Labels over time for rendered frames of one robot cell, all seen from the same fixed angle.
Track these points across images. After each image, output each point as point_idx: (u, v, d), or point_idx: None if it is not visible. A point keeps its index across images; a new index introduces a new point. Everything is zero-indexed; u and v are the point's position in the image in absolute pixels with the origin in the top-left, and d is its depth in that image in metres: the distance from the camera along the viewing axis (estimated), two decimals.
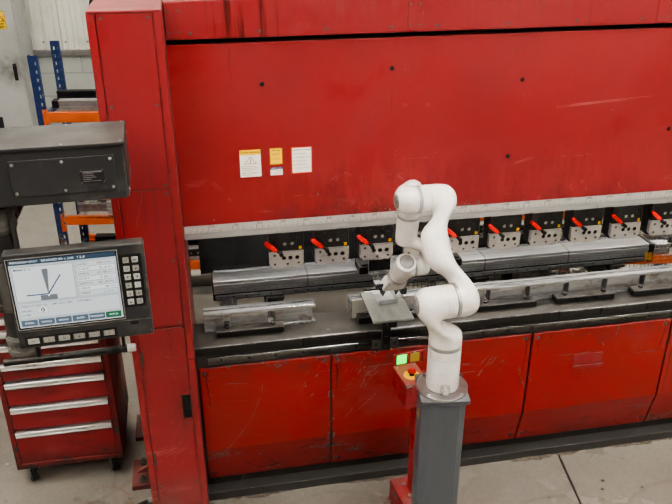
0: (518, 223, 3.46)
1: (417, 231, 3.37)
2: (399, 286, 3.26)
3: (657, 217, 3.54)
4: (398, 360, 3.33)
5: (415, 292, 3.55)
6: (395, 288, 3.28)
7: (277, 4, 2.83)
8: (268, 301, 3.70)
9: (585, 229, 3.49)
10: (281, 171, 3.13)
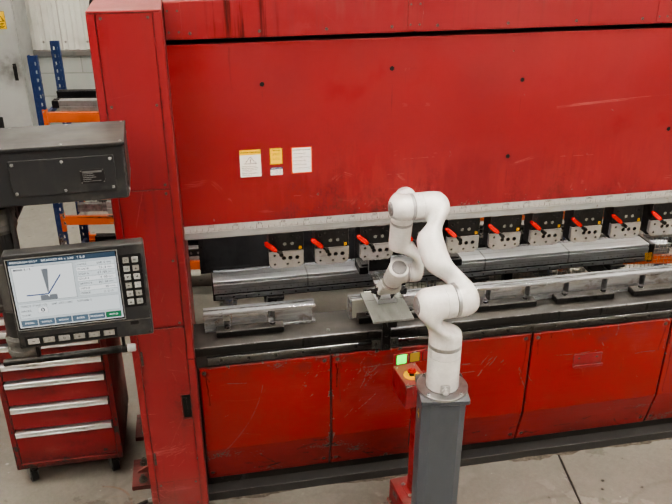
0: (518, 223, 3.46)
1: (417, 231, 3.37)
2: (393, 291, 3.31)
3: (657, 217, 3.54)
4: (398, 360, 3.33)
5: (415, 292, 3.55)
6: (390, 292, 3.33)
7: (277, 4, 2.83)
8: (268, 301, 3.70)
9: (585, 229, 3.49)
10: (281, 171, 3.13)
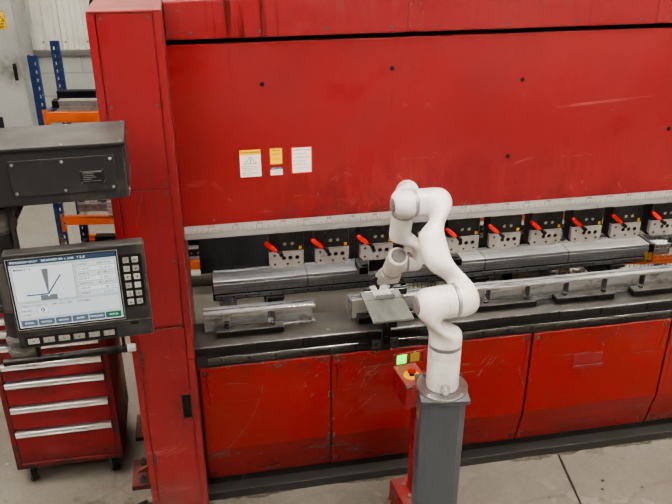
0: (518, 223, 3.46)
1: (417, 231, 3.37)
2: (393, 280, 3.31)
3: (657, 217, 3.54)
4: (398, 360, 3.33)
5: (415, 292, 3.55)
6: (389, 282, 3.33)
7: (277, 4, 2.83)
8: (268, 301, 3.70)
9: (585, 229, 3.49)
10: (281, 171, 3.13)
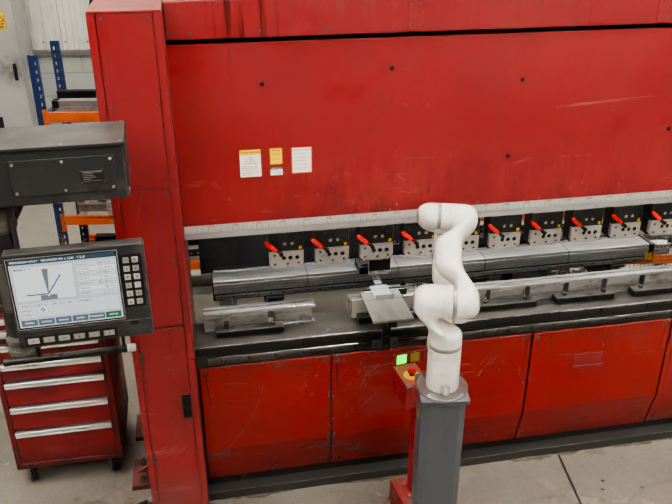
0: (518, 223, 3.46)
1: (417, 231, 3.37)
2: None
3: (657, 217, 3.54)
4: (398, 360, 3.33)
5: (415, 292, 3.55)
6: None
7: (277, 4, 2.83)
8: (268, 301, 3.70)
9: (585, 229, 3.49)
10: (281, 171, 3.13)
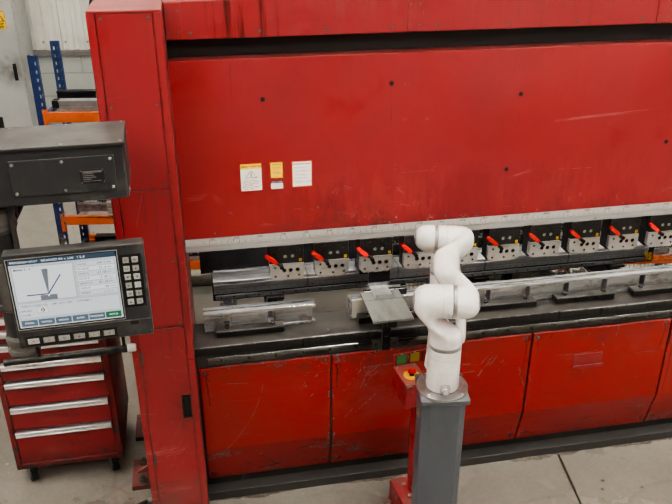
0: (517, 235, 3.48)
1: (416, 243, 3.40)
2: None
3: (655, 229, 3.57)
4: (398, 360, 3.33)
5: (415, 292, 3.55)
6: None
7: (277, 4, 2.83)
8: (268, 301, 3.70)
9: (583, 241, 3.51)
10: (281, 185, 3.16)
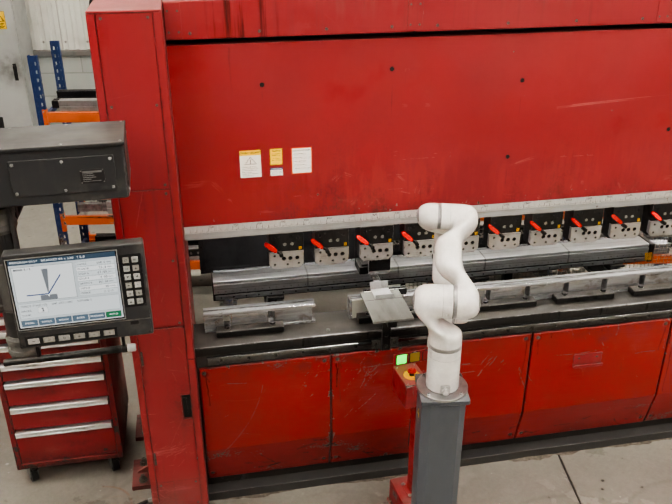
0: (518, 223, 3.46)
1: (417, 231, 3.37)
2: None
3: (657, 218, 3.54)
4: (398, 360, 3.33)
5: (415, 292, 3.55)
6: None
7: (277, 4, 2.83)
8: (268, 301, 3.70)
9: (585, 230, 3.49)
10: (281, 171, 3.14)
